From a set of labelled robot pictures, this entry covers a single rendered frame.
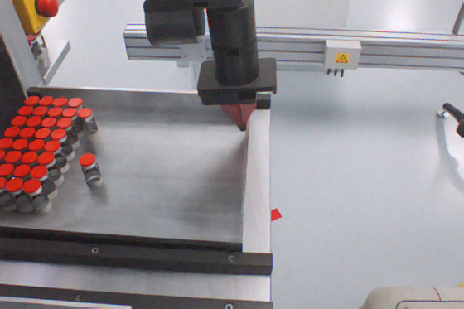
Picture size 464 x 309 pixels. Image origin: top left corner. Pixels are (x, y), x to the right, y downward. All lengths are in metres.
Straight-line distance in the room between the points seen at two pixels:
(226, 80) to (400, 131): 1.59
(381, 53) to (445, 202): 0.65
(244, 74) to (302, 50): 1.04
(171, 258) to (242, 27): 0.27
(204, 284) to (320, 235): 1.13
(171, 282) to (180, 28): 0.29
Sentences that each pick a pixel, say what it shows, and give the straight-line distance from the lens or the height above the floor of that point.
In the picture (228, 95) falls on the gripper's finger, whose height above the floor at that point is 0.98.
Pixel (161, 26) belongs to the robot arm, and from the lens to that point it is 0.50.
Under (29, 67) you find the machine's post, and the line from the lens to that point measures 0.77.
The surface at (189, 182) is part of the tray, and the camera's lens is 0.57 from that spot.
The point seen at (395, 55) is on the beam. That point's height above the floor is 0.48.
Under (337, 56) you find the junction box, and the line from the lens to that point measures 1.51.
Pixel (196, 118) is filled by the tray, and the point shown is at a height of 0.88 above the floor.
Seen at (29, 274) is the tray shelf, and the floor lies 0.88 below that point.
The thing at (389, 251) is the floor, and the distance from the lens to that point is 1.62.
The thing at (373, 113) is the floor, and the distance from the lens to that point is 2.11.
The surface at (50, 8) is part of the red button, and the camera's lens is 0.77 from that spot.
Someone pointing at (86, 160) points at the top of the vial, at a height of 0.93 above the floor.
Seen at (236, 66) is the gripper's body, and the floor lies 1.02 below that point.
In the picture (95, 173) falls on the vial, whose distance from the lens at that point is 0.57.
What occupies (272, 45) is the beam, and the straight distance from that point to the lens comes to 1.53.
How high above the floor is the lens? 1.32
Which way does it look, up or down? 43 degrees down
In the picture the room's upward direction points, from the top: straight up
